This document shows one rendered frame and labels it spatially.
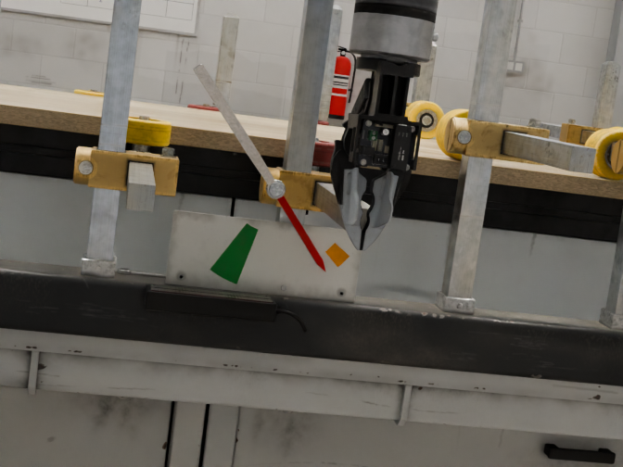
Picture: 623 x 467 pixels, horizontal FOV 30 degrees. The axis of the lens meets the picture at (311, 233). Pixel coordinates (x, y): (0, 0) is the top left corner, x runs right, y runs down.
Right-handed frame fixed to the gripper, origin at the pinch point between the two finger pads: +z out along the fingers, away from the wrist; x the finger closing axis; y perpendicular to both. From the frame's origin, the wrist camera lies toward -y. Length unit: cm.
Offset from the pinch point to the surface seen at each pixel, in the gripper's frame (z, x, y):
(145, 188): -2.6, -24.7, -0.5
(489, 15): -29.6, 18.9, -26.3
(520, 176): -8, 33, -46
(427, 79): -25, 38, -136
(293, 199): -1.5, -4.5, -26.1
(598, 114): -22, 81, -136
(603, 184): -8, 47, -47
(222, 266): 8.6, -12.8, -26.3
